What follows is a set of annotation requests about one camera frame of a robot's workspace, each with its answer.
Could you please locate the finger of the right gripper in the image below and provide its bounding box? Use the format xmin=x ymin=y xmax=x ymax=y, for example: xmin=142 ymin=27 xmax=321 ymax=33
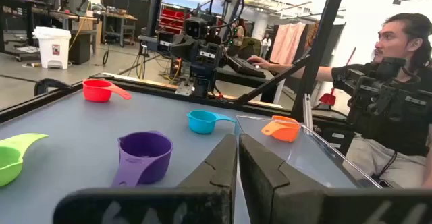
xmin=182 ymin=36 xmax=195 ymax=63
xmin=170 ymin=36 xmax=184 ymax=61

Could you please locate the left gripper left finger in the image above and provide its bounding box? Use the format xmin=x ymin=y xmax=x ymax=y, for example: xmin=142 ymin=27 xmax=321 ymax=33
xmin=53 ymin=133 xmax=238 ymax=224

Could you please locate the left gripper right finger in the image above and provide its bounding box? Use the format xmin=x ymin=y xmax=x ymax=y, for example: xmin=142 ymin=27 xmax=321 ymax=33
xmin=238 ymin=133 xmax=432 ymax=224

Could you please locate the orange measuring cup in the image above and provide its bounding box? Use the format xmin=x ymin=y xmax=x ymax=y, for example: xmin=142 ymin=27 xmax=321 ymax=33
xmin=260 ymin=115 xmax=302 ymax=143

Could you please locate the clear plastic rectangular basket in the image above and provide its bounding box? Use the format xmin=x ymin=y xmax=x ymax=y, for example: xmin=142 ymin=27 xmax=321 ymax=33
xmin=234 ymin=113 xmax=383 ymax=190

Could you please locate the teal measuring cup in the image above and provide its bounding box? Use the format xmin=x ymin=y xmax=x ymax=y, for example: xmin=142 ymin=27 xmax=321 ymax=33
xmin=186 ymin=109 xmax=236 ymax=135

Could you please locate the purple measuring cup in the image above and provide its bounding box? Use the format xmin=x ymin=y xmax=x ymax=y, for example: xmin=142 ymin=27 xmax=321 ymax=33
xmin=111 ymin=130 xmax=174 ymax=189

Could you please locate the red measuring cup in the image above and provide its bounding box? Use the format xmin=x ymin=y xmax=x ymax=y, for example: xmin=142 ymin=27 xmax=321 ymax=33
xmin=82 ymin=78 xmax=133 ymax=103

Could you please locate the green measuring cup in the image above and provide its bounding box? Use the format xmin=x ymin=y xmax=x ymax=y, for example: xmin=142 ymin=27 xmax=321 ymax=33
xmin=0 ymin=132 xmax=49 ymax=188

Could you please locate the red storage bin rack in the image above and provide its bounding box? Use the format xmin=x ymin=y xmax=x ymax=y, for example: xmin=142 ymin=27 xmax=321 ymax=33
xmin=159 ymin=7 xmax=190 ymax=35

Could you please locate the black keyboard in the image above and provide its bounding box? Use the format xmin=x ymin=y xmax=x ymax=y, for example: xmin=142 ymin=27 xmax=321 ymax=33
xmin=226 ymin=55 xmax=268 ymax=79

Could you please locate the person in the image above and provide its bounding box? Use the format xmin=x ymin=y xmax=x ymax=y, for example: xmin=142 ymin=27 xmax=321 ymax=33
xmin=248 ymin=13 xmax=432 ymax=190
xmin=259 ymin=32 xmax=273 ymax=59

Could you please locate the metal workbench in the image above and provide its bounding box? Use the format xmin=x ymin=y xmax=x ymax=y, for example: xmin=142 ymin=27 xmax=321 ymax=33
xmin=101 ymin=11 xmax=138 ymax=48

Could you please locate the pink hanging cloth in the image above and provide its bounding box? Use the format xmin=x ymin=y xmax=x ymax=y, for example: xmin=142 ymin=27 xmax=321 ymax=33
xmin=269 ymin=22 xmax=306 ymax=65

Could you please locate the black waste bin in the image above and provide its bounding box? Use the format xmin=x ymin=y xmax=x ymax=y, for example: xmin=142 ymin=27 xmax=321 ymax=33
xmin=69 ymin=31 xmax=92 ymax=65

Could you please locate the red dustpan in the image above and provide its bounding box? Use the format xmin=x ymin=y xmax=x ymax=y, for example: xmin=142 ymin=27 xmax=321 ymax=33
xmin=318 ymin=47 xmax=357 ymax=107

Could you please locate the white pedal trash bin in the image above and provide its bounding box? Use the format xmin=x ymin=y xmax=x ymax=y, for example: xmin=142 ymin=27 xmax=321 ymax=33
xmin=32 ymin=26 xmax=72 ymax=70

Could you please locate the black table clamp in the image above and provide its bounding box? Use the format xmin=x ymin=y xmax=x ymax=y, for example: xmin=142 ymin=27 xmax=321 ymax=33
xmin=33 ymin=78 xmax=72 ymax=97

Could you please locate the dark work desk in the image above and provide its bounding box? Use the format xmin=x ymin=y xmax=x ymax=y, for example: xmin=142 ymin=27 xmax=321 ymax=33
xmin=0 ymin=0 xmax=99 ymax=63

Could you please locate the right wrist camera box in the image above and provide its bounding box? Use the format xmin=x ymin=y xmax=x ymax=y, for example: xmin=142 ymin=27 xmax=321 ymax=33
xmin=184 ymin=16 xmax=208 ymax=40

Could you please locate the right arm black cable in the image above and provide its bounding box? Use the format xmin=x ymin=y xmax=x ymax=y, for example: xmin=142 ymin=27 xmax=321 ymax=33
xmin=208 ymin=0 xmax=246 ymax=46

